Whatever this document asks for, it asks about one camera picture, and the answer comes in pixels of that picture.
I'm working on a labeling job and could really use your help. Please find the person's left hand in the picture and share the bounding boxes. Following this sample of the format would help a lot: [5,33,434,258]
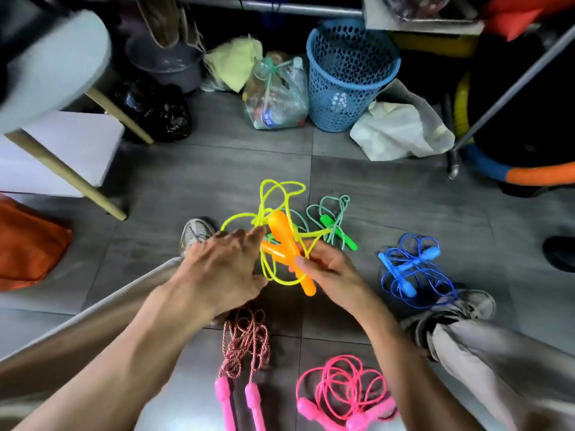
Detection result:
[170,225,270,317]

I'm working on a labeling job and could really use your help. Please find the person's right hand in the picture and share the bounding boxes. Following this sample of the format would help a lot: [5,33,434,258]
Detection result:
[293,240,374,315]

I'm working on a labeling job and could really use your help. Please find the yellow jump rope orange handles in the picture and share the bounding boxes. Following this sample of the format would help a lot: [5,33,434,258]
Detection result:
[220,179,333,297]

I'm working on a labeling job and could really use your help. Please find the person's left forearm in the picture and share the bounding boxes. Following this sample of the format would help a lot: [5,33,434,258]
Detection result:
[13,283,212,431]

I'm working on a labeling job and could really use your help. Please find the person's right forearm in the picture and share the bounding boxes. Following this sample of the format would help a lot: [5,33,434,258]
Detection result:
[355,295,483,431]

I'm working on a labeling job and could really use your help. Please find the person's left grey shoe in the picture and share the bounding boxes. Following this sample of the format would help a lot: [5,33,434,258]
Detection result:
[180,218,217,257]

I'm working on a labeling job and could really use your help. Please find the person's grey shoe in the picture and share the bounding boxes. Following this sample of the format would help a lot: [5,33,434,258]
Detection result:
[180,218,217,257]
[401,289,497,360]

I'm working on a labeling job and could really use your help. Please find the person's right grey shoe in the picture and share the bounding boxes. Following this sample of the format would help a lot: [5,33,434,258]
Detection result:
[401,289,497,360]

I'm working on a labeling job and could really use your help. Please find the white plastic bag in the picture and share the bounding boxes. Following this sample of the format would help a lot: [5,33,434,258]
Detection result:
[349,78,456,162]

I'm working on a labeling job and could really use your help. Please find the clear bag of plastic bottles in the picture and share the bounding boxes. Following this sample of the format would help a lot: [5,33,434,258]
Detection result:
[243,51,311,130]

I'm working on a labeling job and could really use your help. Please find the person's left beige trouser leg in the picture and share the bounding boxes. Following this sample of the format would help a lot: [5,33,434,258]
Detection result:
[0,257,185,402]

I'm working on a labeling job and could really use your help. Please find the person's beige trouser leg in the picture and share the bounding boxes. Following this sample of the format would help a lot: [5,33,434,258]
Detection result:
[0,257,185,402]
[427,318,575,431]

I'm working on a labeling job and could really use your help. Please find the blue perforated plastic basket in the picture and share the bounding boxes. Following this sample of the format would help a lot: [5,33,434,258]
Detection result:
[306,19,401,133]

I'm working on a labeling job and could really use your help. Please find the black plastic bag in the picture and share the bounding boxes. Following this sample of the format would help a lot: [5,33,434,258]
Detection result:
[110,76,194,144]

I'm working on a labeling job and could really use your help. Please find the yellow cloth bag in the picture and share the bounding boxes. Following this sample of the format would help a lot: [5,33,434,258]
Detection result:
[201,37,264,94]

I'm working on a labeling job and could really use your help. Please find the multicolour foam hula hoop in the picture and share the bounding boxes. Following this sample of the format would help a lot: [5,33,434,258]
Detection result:
[391,32,575,187]

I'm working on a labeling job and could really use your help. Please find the person's right beige trouser leg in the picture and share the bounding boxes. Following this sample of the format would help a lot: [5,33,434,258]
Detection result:
[427,318,575,431]

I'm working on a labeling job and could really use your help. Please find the white flat board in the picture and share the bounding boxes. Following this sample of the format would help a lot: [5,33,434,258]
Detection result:
[0,111,125,198]

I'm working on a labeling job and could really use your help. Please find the orange fabric bag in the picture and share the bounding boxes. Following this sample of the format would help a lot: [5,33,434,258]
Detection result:
[0,195,73,292]

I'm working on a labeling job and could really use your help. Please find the grey plastic bucket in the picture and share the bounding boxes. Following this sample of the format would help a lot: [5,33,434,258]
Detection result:
[125,35,204,94]

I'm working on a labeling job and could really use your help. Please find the black shoe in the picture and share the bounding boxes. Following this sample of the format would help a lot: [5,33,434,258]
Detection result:
[542,236,575,273]

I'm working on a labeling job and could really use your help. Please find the grey metal rack pole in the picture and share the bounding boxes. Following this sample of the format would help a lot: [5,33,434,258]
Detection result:
[448,36,575,180]

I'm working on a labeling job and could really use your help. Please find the white shelf tray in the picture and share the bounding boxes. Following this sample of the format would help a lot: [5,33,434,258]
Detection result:
[362,0,486,36]

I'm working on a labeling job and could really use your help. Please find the white stool with wooden legs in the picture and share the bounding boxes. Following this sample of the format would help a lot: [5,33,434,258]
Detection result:
[0,0,155,221]

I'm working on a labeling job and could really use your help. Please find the green jump rope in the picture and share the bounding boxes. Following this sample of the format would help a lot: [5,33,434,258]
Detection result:
[266,195,358,252]

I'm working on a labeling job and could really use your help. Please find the pink white braided jump rope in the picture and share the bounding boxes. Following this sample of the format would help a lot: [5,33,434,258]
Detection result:
[214,307,271,431]

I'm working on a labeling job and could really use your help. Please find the blue jump rope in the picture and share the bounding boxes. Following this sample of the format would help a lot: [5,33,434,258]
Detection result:
[378,233,459,310]

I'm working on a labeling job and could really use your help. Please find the pink plastic jump rope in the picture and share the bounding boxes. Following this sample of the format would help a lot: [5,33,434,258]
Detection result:
[296,355,399,431]

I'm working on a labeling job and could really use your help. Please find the grey metal horizontal rail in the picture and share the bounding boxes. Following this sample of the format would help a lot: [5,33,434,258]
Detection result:
[177,0,364,18]

